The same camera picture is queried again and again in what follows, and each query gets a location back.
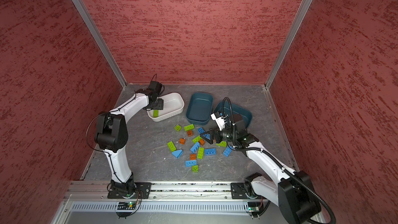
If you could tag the right circuit board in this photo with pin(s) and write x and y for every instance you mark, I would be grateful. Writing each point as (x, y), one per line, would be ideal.
(254, 207)

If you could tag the right teal container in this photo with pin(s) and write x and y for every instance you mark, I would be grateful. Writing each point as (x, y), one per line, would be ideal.
(246, 114)

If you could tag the circuit board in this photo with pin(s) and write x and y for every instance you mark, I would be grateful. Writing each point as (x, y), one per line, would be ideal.
(125, 207)
(254, 207)

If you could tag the blue wedge lego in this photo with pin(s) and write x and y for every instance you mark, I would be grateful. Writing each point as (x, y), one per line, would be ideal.
(177, 153)

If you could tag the teal container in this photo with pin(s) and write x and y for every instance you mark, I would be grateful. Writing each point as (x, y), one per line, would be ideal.
(199, 108)
(246, 114)

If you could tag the small green lego bottom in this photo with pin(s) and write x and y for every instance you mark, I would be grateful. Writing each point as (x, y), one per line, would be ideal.
(195, 169)

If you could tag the right frame post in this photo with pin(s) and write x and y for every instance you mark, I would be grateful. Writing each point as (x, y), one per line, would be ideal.
(297, 21)

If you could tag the left circuit board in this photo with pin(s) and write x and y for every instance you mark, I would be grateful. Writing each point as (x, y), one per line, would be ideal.
(125, 207)

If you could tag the middle teal container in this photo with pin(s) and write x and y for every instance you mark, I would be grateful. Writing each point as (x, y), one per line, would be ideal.
(199, 108)

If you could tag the frame post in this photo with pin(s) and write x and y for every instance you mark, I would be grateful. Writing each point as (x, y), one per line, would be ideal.
(297, 21)
(85, 15)

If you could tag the small green square lego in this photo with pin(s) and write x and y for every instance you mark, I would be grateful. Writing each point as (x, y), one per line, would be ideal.
(177, 128)

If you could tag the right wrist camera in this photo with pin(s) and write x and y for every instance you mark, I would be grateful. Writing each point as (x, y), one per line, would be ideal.
(222, 120)

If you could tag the left frame post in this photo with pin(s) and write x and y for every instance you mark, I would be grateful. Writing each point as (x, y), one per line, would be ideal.
(85, 15)

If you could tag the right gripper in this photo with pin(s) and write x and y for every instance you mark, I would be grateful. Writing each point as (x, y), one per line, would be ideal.
(212, 133)

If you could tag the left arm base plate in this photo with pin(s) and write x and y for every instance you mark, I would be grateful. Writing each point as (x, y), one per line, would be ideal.
(128, 191)

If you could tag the white container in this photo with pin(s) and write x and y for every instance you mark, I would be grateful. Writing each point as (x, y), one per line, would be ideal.
(173, 105)

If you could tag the aluminium rail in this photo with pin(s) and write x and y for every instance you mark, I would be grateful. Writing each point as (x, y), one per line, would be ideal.
(156, 191)

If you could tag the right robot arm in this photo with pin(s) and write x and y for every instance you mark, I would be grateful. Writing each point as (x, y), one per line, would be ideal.
(286, 188)

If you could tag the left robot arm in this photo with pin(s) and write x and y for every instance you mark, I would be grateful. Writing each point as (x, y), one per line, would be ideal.
(112, 135)

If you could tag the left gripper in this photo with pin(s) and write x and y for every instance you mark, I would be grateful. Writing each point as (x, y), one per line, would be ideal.
(160, 106)

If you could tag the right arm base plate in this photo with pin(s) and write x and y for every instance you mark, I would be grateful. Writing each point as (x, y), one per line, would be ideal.
(242, 191)

